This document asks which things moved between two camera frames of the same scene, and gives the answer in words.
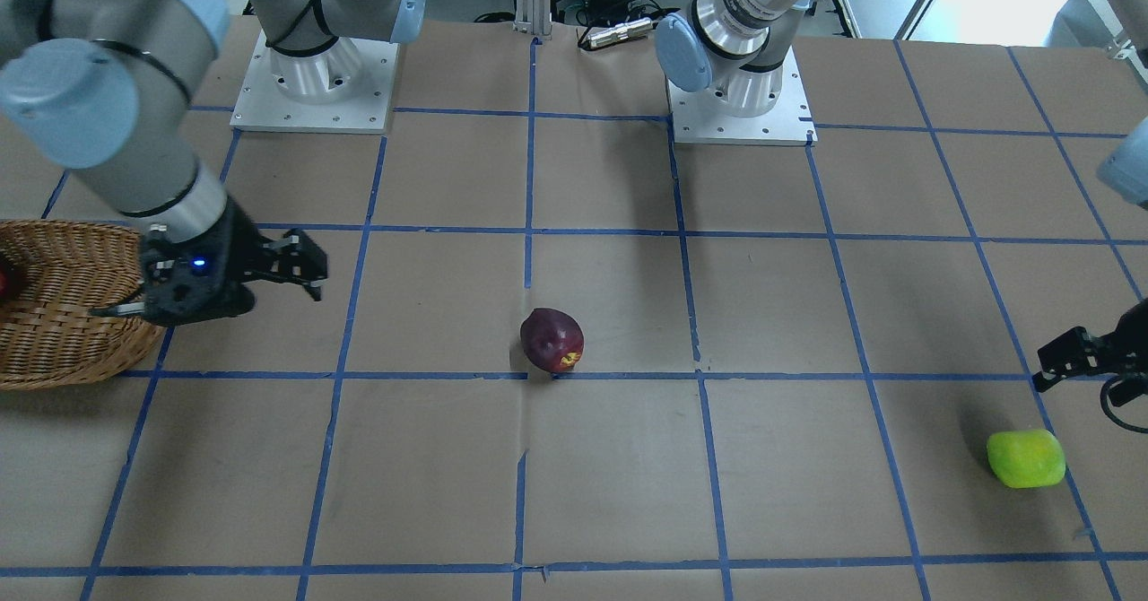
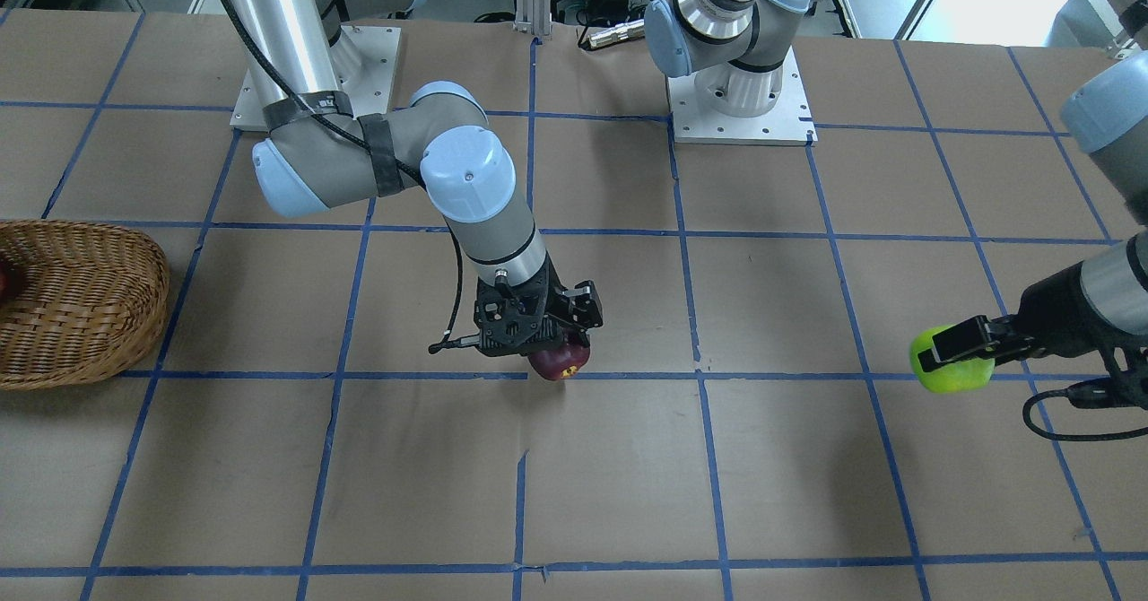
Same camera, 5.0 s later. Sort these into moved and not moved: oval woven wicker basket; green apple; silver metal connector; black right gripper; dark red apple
Moved: black right gripper; green apple
Not moved: silver metal connector; oval woven wicker basket; dark red apple
